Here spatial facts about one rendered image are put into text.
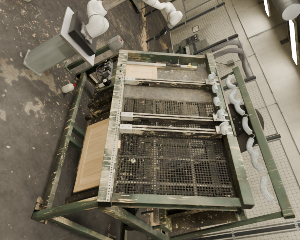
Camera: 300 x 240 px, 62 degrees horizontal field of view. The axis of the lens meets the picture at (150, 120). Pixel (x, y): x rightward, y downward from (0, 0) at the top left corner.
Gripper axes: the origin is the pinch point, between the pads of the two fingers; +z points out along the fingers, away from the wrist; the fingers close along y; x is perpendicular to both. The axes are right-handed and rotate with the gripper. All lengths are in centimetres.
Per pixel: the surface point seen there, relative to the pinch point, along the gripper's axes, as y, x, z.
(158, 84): -52, -14, 25
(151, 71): -24.1, -12.2, 32.7
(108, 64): -22, 39, 55
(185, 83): -54, -40, 5
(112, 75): -35, 32, 58
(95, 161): -140, 34, 90
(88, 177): -158, 39, 93
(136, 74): -31, 5, 43
